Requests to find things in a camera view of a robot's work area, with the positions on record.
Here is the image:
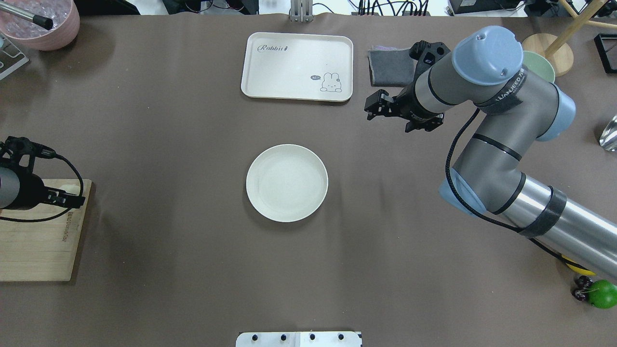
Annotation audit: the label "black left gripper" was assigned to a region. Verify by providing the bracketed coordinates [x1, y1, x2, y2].
[44, 187, 85, 209]

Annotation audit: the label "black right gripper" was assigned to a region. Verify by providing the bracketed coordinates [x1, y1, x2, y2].
[364, 86, 444, 133]

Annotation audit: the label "cream round plate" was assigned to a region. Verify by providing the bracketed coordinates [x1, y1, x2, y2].
[245, 144, 329, 223]

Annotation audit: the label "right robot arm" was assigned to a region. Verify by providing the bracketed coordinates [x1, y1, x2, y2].
[364, 26, 617, 283]

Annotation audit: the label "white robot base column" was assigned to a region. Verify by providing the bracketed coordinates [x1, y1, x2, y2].
[235, 330, 363, 347]

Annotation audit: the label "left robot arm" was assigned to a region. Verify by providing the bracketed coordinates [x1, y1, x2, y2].
[0, 167, 85, 210]

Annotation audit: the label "cream rabbit tray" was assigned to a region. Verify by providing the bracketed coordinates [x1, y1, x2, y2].
[241, 32, 353, 102]

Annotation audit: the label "black flat tray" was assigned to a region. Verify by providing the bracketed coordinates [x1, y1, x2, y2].
[593, 33, 617, 74]

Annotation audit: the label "grey folded cloth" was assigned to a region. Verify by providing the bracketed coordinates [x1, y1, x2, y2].
[367, 46, 415, 87]

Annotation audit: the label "bamboo cutting board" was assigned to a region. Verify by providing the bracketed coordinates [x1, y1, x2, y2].
[0, 205, 87, 282]

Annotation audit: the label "mint green bowl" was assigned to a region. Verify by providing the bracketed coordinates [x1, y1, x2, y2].
[523, 50, 556, 83]

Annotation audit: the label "steel muddler black tip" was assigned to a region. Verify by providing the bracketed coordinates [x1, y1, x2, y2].
[0, 0, 54, 30]

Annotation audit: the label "pink bowl of ice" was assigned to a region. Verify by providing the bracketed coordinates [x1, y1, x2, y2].
[1, 0, 80, 51]

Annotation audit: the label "wooden mug tree stand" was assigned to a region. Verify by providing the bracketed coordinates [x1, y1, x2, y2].
[522, 0, 616, 77]

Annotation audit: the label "steel ice scoop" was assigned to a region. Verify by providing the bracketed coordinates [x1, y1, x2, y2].
[599, 115, 617, 152]

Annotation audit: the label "dark cherries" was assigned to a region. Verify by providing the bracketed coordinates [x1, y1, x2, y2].
[571, 275, 593, 302]

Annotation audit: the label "green lime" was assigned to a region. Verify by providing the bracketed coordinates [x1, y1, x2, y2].
[588, 280, 617, 309]

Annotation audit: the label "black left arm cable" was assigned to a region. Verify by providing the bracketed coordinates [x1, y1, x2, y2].
[0, 136, 85, 223]

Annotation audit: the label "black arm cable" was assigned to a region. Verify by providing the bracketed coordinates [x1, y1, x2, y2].
[0, 136, 85, 223]
[444, 108, 593, 273]

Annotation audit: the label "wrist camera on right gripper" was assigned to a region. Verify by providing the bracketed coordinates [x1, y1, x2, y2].
[408, 40, 450, 75]

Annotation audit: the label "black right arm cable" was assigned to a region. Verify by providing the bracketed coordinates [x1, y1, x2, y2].
[444, 108, 593, 273]

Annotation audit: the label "aluminium frame post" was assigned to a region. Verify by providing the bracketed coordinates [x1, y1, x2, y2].
[289, 0, 314, 23]

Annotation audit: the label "white wire cup rack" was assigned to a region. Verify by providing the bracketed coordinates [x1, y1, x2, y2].
[0, 34, 29, 80]

